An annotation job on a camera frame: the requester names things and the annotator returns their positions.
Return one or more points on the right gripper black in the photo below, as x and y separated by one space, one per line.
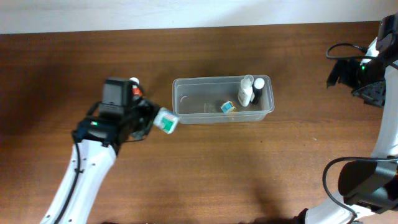
342 73

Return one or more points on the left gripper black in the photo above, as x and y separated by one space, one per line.
147 113

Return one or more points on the white spray bottle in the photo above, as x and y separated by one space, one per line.
245 90

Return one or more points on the clear plastic container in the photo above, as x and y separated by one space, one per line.
198 100

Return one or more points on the orange tablet tube white cap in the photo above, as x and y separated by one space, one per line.
136 90

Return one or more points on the small jar gold lid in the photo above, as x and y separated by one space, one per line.
228 107

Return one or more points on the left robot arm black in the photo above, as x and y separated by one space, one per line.
123 115

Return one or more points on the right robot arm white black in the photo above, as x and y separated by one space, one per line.
363 186

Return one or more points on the dark bottle white cap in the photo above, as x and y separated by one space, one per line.
257 87

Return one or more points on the white green medicine box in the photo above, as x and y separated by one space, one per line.
166 120

